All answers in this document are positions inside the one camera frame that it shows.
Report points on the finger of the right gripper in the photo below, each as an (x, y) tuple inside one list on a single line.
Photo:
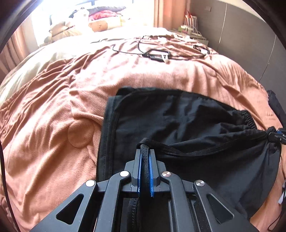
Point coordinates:
[(279, 136)]

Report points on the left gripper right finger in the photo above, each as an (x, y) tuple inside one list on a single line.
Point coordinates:
[(195, 206)]

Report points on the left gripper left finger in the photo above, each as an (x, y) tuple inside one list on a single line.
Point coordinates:
[(94, 206)]

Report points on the black pants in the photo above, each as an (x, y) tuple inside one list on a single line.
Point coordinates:
[(196, 137)]

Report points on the black garment at bed edge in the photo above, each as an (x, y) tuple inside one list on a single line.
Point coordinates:
[(276, 107)]

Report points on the brown bed blanket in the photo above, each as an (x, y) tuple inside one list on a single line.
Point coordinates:
[(51, 127)]

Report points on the white nightstand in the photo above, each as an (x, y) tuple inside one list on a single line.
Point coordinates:
[(193, 33)]

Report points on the white rack on nightstand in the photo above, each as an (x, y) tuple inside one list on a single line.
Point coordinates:
[(190, 25)]

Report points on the pink curtain right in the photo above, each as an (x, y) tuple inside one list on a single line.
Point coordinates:
[(170, 14)]

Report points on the pink curtain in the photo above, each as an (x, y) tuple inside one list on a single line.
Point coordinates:
[(18, 47), (170, 14)]

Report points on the cream bed sheet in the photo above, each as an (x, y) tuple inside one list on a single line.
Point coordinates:
[(66, 48)]

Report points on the pink curtain left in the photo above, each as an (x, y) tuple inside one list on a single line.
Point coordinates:
[(18, 47)]

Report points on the red clothes pile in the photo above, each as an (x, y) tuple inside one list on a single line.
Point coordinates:
[(102, 14)]

